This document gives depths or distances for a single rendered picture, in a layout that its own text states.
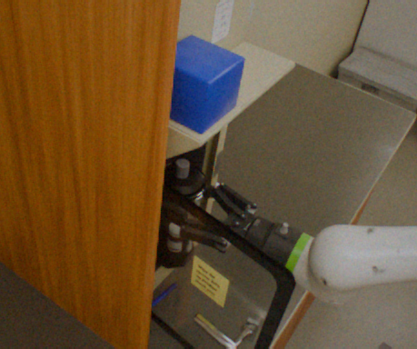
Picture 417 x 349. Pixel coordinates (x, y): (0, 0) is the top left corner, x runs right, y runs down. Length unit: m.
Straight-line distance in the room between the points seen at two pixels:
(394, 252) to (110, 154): 0.46
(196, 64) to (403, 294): 2.16
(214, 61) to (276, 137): 1.02
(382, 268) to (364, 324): 1.69
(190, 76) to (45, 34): 0.20
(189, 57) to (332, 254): 0.37
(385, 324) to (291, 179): 1.18
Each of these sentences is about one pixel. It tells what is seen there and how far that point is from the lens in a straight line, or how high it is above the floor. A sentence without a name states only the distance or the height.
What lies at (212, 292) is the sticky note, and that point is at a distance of 0.90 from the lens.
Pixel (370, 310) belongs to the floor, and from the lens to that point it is 2.59.
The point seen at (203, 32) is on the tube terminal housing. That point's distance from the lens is 0.86.
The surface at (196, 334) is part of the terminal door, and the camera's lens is 1.03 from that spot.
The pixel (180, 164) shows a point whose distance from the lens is 1.00.
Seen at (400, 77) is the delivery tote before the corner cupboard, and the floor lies 0.33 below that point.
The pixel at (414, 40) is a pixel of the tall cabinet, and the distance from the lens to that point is 3.92.
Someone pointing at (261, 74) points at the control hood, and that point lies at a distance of 0.91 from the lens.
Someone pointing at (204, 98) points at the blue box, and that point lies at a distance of 0.71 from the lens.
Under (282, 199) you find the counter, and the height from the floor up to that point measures 0.94.
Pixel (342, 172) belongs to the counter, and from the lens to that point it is 1.69.
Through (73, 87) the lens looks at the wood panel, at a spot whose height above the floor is 1.56.
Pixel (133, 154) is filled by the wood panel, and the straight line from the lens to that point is 0.71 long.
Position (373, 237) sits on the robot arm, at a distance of 0.85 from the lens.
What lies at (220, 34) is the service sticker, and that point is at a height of 1.56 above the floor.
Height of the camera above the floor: 1.96
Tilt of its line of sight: 42 degrees down
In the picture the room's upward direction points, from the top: 9 degrees clockwise
